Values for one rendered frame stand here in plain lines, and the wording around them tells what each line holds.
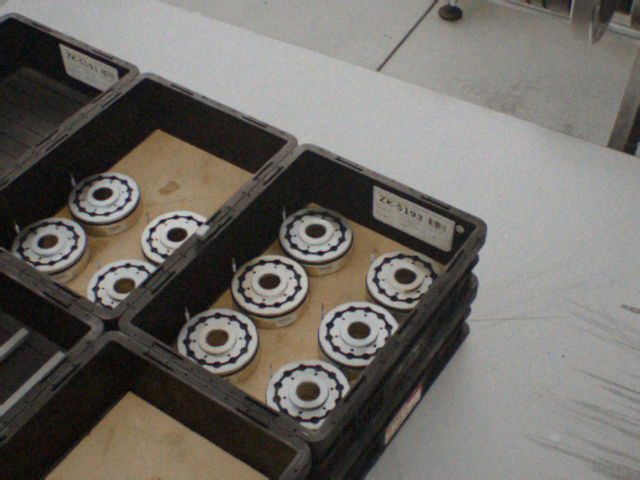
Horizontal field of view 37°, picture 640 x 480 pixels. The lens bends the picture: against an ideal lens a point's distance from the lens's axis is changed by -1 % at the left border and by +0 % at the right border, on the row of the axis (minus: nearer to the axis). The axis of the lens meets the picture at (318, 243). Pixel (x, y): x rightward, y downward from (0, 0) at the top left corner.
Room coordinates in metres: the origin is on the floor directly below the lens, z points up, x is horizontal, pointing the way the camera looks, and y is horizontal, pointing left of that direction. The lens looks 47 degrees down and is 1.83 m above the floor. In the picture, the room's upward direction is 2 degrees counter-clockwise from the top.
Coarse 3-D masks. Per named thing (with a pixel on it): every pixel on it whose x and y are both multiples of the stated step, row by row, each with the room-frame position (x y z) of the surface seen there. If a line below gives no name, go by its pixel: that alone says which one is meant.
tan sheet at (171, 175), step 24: (144, 144) 1.15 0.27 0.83; (168, 144) 1.14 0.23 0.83; (120, 168) 1.09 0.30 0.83; (144, 168) 1.09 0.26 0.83; (168, 168) 1.09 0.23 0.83; (192, 168) 1.09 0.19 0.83; (216, 168) 1.09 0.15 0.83; (144, 192) 1.04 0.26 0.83; (168, 192) 1.04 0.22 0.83; (192, 192) 1.03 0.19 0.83; (216, 192) 1.03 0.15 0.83; (144, 216) 0.99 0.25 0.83; (96, 240) 0.94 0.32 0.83; (120, 240) 0.94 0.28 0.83; (72, 288) 0.85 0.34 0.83
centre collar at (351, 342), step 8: (352, 320) 0.76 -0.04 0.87; (360, 320) 0.76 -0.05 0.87; (368, 320) 0.75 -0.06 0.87; (344, 328) 0.74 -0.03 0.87; (376, 328) 0.74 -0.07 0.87; (344, 336) 0.73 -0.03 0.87; (368, 336) 0.73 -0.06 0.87; (376, 336) 0.73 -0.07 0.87; (352, 344) 0.72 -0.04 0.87; (360, 344) 0.72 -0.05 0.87; (368, 344) 0.72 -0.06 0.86
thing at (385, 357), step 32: (288, 160) 0.99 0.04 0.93; (352, 160) 0.99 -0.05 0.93; (256, 192) 0.93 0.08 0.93; (416, 192) 0.92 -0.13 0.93; (224, 224) 0.88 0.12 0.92; (480, 224) 0.86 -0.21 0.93; (192, 256) 0.82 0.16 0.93; (160, 288) 0.76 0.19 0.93; (448, 288) 0.77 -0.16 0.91; (128, 320) 0.71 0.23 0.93; (416, 320) 0.70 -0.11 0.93; (160, 352) 0.67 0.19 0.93; (384, 352) 0.66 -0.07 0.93; (224, 384) 0.62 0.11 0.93; (352, 384) 0.61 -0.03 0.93; (320, 448) 0.54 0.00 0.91
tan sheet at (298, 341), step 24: (360, 240) 0.93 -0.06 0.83; (384, 240) 0.93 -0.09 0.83; (360, 264) 0.88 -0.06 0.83; (312, 288) 0.84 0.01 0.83; (336, 288) 0.84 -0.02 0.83; (360, 288) 0.84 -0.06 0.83; (312, 312) 0.80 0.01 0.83; (264, 336) 0.76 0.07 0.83; (288, 336) 0.76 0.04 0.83; (312, 336) 0.76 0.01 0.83; (264, 360) 0.72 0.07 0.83; (288, 360) 0.72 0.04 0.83; (240, 384) 0.69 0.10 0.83; (264, 384) 0.69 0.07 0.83
